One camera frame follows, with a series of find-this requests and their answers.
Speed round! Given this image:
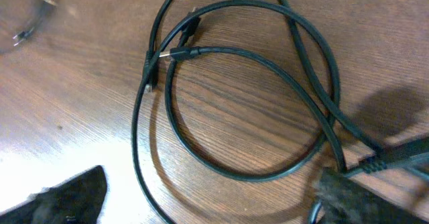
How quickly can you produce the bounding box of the black usb cable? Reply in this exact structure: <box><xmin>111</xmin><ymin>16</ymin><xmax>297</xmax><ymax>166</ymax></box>
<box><xmin>12</xmin><ymin>0</ymin><xmax>58</xmax><ymax>47</ymax></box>
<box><xmin>131</xmin><ymin>0</ymin><xmax>429</xmax><ymax>224</ymax></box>

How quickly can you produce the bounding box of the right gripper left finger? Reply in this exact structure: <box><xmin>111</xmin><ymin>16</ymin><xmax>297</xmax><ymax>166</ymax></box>
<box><xmin>1</xmin><ymin>166</ymin><xmax>108</xmax><ymax>224</ymax></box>

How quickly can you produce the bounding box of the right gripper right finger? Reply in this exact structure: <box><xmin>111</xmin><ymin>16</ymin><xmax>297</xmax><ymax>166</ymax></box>
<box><xmin>313</xmin><ymin>168</ymin><xmax>428</xmax><ymax>224</ymax></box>

